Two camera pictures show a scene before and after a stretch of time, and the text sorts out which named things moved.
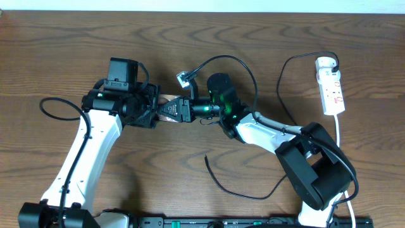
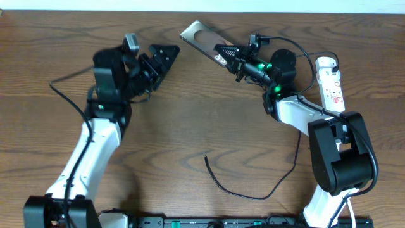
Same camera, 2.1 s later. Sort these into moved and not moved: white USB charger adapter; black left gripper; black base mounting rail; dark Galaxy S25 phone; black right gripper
Moved: black left gripper; dark Galaxy S25 phone; black right gripper
Not moved: white USB charger adapter; black base mounting rail
